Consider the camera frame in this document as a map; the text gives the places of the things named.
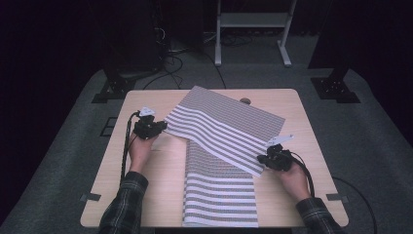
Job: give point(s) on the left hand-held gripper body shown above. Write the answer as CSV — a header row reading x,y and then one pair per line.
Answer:
x,y
146,126

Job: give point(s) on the person's left hand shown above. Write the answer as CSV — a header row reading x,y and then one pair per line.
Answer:
x,y
141,152

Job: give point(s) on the small round brown knob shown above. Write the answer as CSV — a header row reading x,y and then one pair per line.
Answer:
x,y
245,100

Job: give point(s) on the black stand base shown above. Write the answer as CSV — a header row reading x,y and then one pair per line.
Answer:
x,y
113,87
336,86

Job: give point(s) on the person's right hand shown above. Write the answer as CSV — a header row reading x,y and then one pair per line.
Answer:
x,y
293,182

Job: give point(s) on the grey tape strip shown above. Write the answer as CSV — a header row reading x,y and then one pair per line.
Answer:
x,y
90,197
337,197

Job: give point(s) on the white metal stand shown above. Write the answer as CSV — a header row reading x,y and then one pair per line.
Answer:
x,y
253,19

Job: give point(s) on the striped woven table runner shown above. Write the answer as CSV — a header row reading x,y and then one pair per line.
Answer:
x,y
224,136

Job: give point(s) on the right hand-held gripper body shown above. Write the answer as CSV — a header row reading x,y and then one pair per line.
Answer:
x,y
280,157

